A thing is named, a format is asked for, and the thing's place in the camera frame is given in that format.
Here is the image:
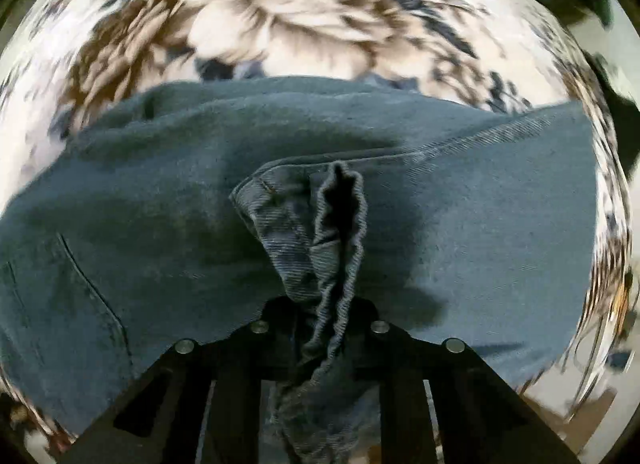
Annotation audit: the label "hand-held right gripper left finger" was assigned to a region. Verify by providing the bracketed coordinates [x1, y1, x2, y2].
[59, 295, 312, 464]

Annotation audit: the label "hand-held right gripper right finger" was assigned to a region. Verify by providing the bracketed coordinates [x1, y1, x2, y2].
[334, 294, 581, 464]

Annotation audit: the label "floral printed blanket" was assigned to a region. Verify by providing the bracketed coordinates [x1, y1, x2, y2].
[0, 0, 633, 450]

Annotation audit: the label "blue denim pants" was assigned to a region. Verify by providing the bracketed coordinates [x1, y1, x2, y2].
[0, 75, 600, 464]

